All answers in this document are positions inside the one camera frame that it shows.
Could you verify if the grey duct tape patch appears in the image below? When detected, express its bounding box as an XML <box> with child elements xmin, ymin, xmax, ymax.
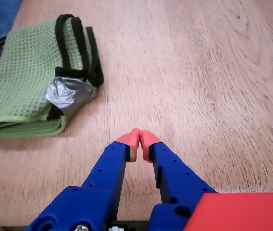
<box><xmin>43</xmin><ymin>76</ymin><xmax>97</xmax><ymax>120</ymax></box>

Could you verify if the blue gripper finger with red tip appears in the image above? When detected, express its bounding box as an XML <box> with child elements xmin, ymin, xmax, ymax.
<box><xmin>26</xmin><ymin>128</ymin><xmax>141</xmax><ymax>231</ymax></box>
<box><xmin>139</xmin><ymin>130</ymin><xmax>219</xmax><ymax>231</ymax></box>

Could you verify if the green waffle cloth black trim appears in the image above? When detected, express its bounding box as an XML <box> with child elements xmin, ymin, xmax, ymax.
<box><xmin>0</xmin><ymin>13</ymin><xmax>105</xmax><ymax>138</ymax></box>

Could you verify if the red camera mount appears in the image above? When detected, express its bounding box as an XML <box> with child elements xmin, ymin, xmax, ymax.
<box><xmin>183</xmin><ymin>192</ymin><xmax>273</xmax><ymax>231</ymax></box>

